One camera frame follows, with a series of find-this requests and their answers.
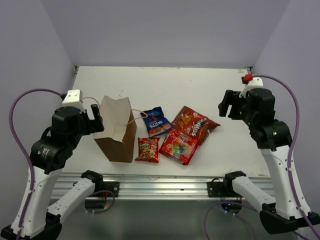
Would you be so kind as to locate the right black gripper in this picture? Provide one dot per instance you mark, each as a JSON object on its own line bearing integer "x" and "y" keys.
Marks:
{"x": 230, "y": 96}

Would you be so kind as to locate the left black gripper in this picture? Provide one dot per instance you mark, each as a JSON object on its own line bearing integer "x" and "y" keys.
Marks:
{"x": 93, "y": 125}

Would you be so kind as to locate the red Doritos bag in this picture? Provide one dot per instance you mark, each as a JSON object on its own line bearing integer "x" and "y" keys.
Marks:
{"x": 193, "y": 124}

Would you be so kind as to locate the brown paper bag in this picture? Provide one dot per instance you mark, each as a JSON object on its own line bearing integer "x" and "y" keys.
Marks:
{"x": 117, "y": 141}

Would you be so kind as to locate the red candy bag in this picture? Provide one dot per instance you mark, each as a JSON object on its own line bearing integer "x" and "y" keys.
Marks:
{"x": 179, "y": 147}

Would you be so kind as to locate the blue Burts chips bag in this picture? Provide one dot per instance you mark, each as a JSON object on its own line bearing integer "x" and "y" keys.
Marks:
{"x": 156, "y": 123}

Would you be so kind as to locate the small red snack bag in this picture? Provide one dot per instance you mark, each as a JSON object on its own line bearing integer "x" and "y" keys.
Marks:
{"x": 148, "y": 150}

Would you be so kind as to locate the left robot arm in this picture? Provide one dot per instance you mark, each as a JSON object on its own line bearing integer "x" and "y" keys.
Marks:
{"x": 37, "y": 219}

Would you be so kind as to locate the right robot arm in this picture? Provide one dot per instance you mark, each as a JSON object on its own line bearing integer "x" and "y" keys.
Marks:
{"x": 279, "y": 213}

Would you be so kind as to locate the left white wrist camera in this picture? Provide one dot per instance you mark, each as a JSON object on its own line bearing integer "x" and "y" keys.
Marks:
{"x": 74, "y": 98}

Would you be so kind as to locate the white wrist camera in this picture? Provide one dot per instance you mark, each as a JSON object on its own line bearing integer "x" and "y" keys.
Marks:
{"x": 74, "y": 98}
{"x": 250, "y": 82}

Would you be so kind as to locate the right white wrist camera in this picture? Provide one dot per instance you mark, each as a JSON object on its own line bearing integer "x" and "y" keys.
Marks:
{"x": 250, "y": 82}

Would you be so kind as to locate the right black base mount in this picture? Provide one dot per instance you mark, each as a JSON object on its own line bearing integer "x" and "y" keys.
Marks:
{"x": 217, "y": 190}

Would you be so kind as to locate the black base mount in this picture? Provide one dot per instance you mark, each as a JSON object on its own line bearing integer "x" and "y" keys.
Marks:
{"x": 217, "y": 190}
{"x": 103, "y": 197}

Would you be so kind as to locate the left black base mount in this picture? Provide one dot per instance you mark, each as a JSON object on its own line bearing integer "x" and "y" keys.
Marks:
{"x": 103, "y": 197}

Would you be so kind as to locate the aluminium rail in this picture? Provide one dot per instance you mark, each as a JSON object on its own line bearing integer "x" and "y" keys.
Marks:
{"x": 155, "y": 187}

